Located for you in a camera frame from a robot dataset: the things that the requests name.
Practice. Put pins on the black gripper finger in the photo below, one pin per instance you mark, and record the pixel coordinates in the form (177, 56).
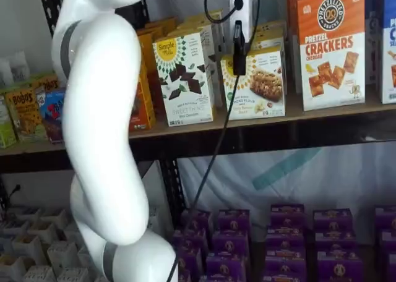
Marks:
(239, 59)

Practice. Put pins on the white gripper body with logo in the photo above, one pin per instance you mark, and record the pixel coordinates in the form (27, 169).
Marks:
(244, 13)

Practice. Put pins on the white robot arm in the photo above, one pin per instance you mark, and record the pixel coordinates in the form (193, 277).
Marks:
(99, 93)

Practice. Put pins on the white yellow snack box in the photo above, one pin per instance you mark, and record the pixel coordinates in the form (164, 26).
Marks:
(213, 47)
(216, 17)

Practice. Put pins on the white almond flour bars box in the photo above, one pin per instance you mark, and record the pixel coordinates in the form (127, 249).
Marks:
(260, 90)
(266, 42)
(269, 28)

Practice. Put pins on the white sweet thins box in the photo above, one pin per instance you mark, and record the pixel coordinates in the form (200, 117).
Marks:
(185, 78)

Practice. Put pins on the wooden shelf board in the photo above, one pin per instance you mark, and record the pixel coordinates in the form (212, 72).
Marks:
(31, 147)
(253, 122)

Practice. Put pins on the black metal shelf rack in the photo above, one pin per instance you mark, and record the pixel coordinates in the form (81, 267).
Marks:
(278, 139)

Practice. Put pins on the orange pretzel crackers box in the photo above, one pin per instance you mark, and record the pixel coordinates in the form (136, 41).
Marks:
(332, 47)

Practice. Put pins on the orange brownie snack box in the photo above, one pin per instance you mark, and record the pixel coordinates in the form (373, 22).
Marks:
(143, 102)

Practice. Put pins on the dark blue cracker box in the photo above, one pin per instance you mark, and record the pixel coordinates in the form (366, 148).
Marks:
(373, 47)

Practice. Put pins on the blue pretzel crackers box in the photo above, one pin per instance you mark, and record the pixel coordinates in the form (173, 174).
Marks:
(389, 62)

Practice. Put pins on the purple snack box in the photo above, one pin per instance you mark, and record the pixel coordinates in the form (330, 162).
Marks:
(222, 279)
(386, 218)
(335, 241)
(193, 240)
(287, 215)
(284, 279)
(286, 234)
(332, 221)
(188, 262)
(201, 220)
(286, 248)
(226, 265)
(338, 268)
(233, 221)
(230, 243)
(389, 241)
(392, 268)
(284, 266)

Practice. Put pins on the yellow Bobo's snack box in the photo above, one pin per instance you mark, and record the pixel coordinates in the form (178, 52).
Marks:
(48, 84)
(26, 115)

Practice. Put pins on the blue Zbar box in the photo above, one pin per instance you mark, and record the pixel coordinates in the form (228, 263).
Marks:
(54, 115)

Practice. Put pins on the green snack box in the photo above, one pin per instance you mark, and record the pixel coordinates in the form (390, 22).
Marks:
(6, 124)

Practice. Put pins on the black perforated rack upright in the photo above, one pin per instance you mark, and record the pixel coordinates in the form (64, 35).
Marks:
(51, 6)

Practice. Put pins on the white pouch bag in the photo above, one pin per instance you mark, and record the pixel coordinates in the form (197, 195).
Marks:
(17, 68)

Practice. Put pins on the white paper carton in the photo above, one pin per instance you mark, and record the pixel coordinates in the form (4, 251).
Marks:
(10, 268)
(55, 218)
(72, 276)
(28, 214)
(38, 274)
(44, 231)
(62, 254)
(26, 248)

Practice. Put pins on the black power plug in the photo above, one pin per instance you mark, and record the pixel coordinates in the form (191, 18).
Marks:
(14, 190)

